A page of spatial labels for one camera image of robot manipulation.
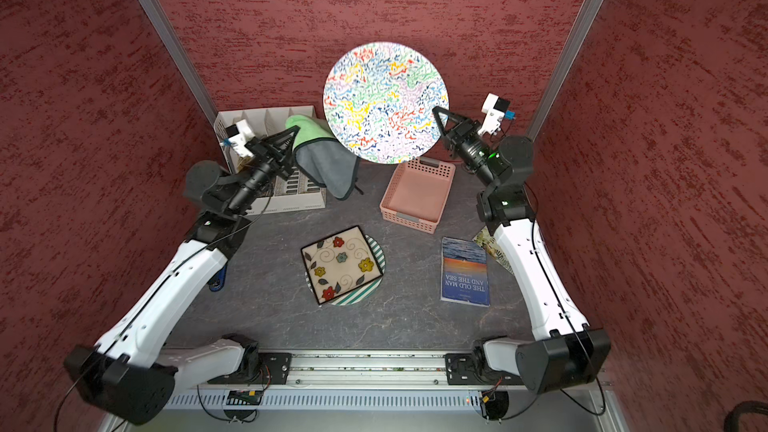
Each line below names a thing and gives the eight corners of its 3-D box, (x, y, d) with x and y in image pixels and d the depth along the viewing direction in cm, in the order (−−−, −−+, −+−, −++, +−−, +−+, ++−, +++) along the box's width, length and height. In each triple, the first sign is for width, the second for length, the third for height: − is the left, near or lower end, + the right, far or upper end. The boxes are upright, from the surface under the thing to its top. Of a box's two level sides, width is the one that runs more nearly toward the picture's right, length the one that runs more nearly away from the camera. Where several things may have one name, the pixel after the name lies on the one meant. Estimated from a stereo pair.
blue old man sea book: (440, 300, 88) (441, 297, 86) (441, 239, 101) (442, 236, 99) (488, 306, 87) (490, 304, 85) (483, 244, 100) (485, 241, 98)
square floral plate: (319, 305, 86) (317, 303, 84) (301, 250, 97) (300, 247, 96) (382, 276, 92) (382, 273, 90) (359, 227, 103) (358, 224, 102)
